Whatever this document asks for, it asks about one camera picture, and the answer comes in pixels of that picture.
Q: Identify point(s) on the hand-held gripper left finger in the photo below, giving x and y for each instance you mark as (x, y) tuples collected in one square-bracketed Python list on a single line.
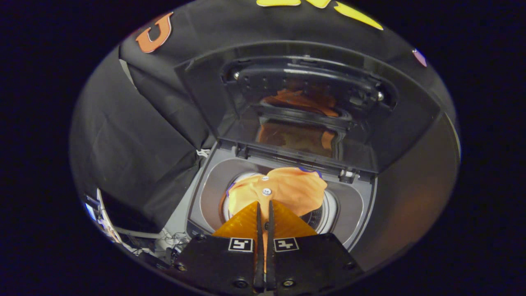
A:
[(218, 263)]

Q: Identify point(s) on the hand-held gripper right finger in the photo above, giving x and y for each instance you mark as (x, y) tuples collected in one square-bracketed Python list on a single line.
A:
[(312, 261)]

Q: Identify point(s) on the orange polo shirt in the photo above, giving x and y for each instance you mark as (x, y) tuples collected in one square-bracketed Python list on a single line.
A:
[(296, 189)]

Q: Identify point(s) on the dark grey washing machine lid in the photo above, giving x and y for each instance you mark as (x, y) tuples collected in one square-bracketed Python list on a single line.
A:
[(402, 119)]

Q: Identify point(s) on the dark flat panel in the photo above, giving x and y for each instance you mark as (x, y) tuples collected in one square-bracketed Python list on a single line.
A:
[(123, 213)]

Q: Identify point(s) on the black backdrop cloth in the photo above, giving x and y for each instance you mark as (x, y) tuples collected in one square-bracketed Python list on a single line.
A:
[(135, 148)]

